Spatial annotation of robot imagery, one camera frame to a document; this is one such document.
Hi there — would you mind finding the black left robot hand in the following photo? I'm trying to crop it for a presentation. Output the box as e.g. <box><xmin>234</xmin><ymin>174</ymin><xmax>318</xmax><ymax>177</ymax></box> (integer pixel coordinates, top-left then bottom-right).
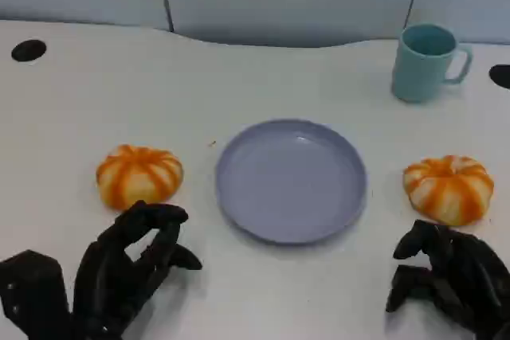
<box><xmin>73</xmin><ymin>200</ymin><xmax>204</xmax><ymax>340</ymax></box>

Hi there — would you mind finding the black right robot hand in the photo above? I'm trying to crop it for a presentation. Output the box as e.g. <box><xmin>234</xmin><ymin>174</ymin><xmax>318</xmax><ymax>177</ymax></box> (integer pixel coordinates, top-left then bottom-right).
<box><xmin>385</xmin><ymin>218</ymin><xmax>510</xmax><ymax>340</ymax></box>

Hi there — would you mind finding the orange white toy bread roll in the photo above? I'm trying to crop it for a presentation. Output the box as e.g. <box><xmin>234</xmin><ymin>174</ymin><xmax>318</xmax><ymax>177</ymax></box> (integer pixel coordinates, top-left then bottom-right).
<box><xmin>402</xmin><ymin>154</ymin><xmax>496</xmax><ymax>227</ymax></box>
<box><xmin>95</xmin><ymin>143</ymin><xmax>185</xmax><ymax>212</ymax></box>

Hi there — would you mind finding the lilac plate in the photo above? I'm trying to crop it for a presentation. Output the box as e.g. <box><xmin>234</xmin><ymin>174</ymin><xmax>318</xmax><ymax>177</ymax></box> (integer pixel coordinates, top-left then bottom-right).
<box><xmin>214</xmin><ymin>118</ymin><xmax>368</xmax><ymax>246</ymax></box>

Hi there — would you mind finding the black table grommet hole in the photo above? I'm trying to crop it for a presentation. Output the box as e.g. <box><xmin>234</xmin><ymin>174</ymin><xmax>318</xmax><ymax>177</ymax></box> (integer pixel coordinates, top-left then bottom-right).
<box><xmin>488</xmin><ymin>64</ymin><xmax>510</xmax><ymax>89</ymax></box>
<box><xmin>10</xmin><ymin>39</ymin><xmax>47</xmax><ymax>64</ymax></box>

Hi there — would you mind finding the pale green mug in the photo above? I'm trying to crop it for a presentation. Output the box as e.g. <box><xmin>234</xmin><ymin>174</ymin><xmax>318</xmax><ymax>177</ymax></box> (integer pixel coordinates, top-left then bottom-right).
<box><xmin>390</xmin><ymin>23</ymin><xmax>474</xmax><ymax>104</ymax></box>

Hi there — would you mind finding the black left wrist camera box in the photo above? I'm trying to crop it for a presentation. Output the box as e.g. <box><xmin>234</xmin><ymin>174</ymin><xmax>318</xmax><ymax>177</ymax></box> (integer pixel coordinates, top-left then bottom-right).
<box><xmin>0</xmin><ymin>249</ymin><xmax>75</xmax><ymax>340</ymax></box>

